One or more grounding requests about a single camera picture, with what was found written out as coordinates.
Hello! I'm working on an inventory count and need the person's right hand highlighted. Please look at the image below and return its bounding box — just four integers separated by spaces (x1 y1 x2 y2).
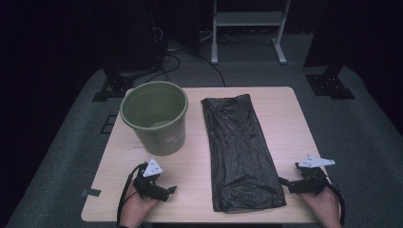
298 185 344 228

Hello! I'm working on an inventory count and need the black long floor cable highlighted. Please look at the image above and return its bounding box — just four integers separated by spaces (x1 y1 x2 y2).
177 51 227 88

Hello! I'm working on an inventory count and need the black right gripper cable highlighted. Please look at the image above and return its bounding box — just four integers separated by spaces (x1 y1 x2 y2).
322 172 347 227

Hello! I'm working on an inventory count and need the person's left hand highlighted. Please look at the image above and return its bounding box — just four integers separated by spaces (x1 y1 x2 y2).
119 181 160 228

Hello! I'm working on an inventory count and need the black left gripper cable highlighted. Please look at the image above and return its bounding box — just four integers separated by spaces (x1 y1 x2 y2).
116 162 148 228

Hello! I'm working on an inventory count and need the grey tape strip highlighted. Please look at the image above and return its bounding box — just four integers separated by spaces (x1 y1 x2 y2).
80 188 102 198

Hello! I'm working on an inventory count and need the black metal stand base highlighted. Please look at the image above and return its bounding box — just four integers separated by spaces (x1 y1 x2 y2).
305 63 356 101
91 66 136 103

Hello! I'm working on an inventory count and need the green plastic bin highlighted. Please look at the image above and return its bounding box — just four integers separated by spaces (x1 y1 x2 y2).
119 80 189 157

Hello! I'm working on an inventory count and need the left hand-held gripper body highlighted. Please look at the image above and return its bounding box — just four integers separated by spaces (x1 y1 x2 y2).
132 157 166 200

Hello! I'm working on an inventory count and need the black looped floor cable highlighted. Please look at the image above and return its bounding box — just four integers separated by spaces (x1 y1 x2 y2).
139 52 182 86

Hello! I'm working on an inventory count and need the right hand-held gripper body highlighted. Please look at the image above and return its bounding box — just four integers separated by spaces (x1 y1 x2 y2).
289 154 336 195

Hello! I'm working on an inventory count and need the black plastic garbage bag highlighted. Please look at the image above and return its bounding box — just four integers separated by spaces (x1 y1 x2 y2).
201 93 288 214

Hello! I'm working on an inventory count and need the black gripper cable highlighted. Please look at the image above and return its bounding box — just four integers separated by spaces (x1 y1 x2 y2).
322 172 347 227
116 162 148 228

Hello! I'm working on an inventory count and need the dark equipment cabinet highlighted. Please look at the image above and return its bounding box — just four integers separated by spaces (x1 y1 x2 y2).
103 0 163 73

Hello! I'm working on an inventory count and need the white metal desk frame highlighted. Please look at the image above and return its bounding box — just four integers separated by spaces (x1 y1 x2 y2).
210 0 292 66

